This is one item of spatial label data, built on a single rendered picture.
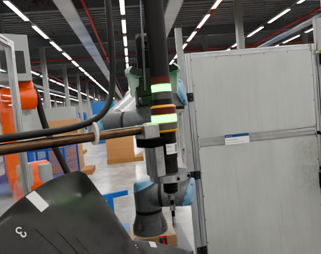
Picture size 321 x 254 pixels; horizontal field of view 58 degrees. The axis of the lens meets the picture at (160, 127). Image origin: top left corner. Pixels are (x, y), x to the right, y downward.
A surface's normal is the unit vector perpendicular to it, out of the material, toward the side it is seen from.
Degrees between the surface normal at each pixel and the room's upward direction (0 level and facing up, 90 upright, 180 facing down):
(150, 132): 90
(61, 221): 55
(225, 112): 90
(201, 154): 90
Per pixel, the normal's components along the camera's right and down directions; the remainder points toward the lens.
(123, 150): 0.13, 0.04
